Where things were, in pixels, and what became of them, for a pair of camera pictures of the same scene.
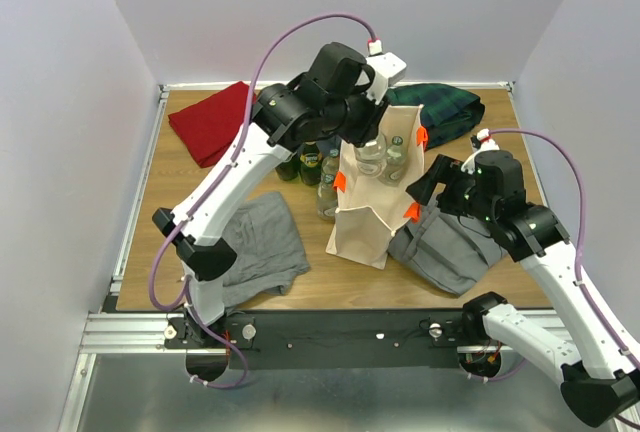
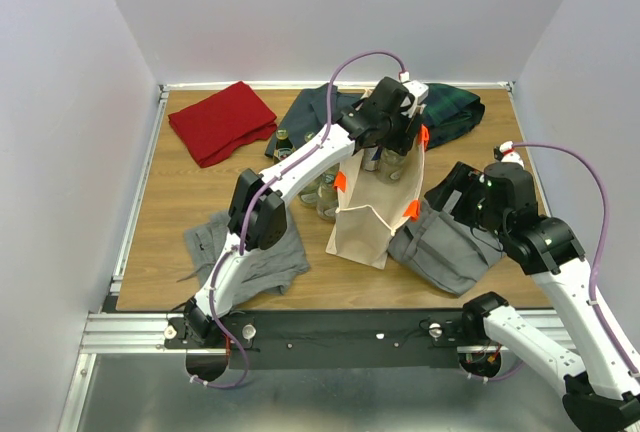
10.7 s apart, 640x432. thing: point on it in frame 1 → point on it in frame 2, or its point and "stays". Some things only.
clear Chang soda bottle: [371, 157] → [309, 196]
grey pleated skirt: [446, 250] stays
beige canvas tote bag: [368, 211] stays
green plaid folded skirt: [447, 111] stays
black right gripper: [324, 339] stays
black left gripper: [370, 124] → [402, 142]
